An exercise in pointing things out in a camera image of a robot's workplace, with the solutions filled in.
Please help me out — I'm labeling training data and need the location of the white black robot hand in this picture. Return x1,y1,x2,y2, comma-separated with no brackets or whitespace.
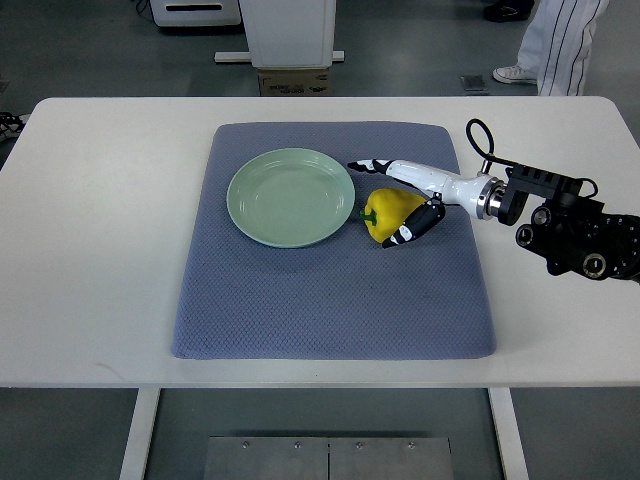
348,159,503,248

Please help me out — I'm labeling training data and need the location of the yellow bell pepper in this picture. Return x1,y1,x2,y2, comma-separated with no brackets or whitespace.
360,188,427,244

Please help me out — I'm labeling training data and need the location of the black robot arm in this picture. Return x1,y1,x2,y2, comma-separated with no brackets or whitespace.
466,119,639,282

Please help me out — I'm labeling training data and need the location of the light green plate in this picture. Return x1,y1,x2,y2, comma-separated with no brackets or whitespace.
226,148,355,248

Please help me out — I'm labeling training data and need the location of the person in striped trousers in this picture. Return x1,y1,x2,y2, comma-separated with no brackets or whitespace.
484,0,610,96

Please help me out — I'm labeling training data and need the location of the blue grey quilted mat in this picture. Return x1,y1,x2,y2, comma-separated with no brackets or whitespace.
171,122,496,360

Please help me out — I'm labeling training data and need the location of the right white table leg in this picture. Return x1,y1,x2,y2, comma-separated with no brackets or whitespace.
488,387,529,480

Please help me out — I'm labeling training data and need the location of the white table leg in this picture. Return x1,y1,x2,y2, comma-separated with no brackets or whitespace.
119,388,161,480
488,387,529,480

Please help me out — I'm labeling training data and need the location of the cardboard box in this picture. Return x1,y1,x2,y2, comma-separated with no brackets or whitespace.
258,69,331,97

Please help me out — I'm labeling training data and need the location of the white cabinet with slot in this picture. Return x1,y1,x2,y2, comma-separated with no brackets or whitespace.
150,0,242,27

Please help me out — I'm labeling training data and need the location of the left white table leg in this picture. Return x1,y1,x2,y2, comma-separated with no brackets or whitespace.
119,388,161,480

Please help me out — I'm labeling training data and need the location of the black white shoe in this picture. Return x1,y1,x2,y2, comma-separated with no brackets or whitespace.
0,111,30,143

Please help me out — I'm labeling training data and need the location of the white pedestal column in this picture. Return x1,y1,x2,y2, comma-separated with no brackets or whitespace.
214,0,345,70

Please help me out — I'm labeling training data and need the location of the metal base plate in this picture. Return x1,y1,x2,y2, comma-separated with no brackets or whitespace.
204,437,454,479

